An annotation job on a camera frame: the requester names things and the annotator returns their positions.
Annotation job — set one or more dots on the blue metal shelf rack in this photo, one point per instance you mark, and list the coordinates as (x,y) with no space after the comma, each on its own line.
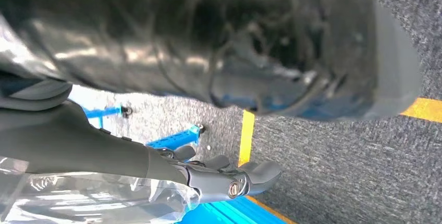
(224,213)

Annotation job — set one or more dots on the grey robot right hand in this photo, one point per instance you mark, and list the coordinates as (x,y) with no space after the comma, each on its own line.
(172,36)

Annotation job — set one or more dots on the blue rack with casters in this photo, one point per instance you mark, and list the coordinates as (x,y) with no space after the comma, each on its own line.
(172,139)

